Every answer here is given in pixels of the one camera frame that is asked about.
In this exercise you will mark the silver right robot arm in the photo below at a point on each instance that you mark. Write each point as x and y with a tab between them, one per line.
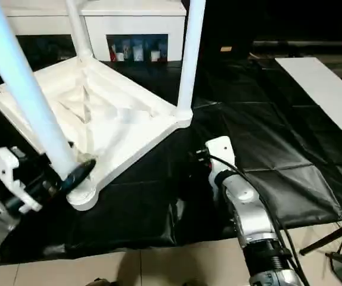
248	208

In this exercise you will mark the white plastic table leg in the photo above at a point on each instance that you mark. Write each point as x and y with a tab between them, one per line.
190	59
25	89
78	26

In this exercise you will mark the white furniture panel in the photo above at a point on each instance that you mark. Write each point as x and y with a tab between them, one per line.
323	89

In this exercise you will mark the yellow label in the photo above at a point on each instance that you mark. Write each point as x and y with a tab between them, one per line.
226	48

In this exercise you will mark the small white cup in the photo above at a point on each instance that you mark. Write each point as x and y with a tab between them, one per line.
118	56

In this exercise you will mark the white jar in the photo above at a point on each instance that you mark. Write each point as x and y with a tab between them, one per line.
136	53

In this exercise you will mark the white mug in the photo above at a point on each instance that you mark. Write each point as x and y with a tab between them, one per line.
155	55

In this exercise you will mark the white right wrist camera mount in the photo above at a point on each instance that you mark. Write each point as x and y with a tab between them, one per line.
221	149

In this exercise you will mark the white plastic table top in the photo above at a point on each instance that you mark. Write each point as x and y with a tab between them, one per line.
114	104

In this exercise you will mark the black work mat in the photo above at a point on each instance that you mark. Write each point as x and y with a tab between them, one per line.
263	149

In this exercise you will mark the black metal table frame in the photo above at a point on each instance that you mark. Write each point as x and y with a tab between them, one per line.
332	236

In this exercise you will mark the white sideboard cabinet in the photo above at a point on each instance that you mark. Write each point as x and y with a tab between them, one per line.
129	21

